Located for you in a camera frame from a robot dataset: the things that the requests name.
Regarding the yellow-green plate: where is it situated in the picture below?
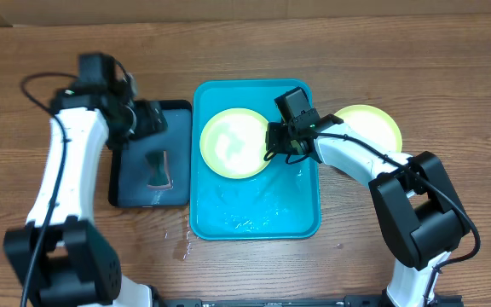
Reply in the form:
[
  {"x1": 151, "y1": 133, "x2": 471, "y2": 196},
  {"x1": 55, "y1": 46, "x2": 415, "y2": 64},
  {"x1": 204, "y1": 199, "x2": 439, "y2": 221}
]
[
  {"x1": 199, "y1": 108, "x2": 269, "y2": 179},
  {"x1": 335, "y1": 105, "x2": 402, "y2": 152}
]

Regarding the green brown sponge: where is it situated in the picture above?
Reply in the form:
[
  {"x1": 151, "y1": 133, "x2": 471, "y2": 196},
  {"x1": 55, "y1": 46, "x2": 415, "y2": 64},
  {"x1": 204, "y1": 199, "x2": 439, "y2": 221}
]
[{"x1": 146, "y1": 151, "x2": 172, "y2": 189}]

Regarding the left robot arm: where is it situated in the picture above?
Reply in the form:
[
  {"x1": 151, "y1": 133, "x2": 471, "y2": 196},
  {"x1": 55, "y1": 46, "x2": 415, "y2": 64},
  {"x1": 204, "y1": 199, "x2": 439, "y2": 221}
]
[{"x1": 3, "y1": 53, "x2": 167, "y2": 306}]

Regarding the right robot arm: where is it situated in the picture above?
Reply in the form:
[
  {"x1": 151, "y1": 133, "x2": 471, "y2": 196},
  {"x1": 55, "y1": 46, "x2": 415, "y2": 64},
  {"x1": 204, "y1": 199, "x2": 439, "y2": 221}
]
[{"x1": 264, "y1": 87, "x2": 480, "y2": 306}]

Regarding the teal plastic tray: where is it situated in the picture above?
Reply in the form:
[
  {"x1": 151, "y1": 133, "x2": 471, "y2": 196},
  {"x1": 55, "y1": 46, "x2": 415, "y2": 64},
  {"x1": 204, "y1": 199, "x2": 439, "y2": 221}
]
[{"x1": 189, "y1": 78, "x2": 321, "y2": 240}]

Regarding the black water tray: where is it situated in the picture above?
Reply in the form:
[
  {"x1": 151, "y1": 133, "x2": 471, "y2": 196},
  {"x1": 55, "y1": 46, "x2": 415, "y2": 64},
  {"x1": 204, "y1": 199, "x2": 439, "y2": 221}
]
[{"x1": 108, "y1": 100, "x2": 192, "y2": 209}]

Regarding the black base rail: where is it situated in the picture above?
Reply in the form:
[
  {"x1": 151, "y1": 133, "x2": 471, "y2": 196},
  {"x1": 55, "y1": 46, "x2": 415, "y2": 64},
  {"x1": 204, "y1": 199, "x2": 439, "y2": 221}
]
[{"x1": 155, "y1": 293, "x2": 464, "y2": 307}]

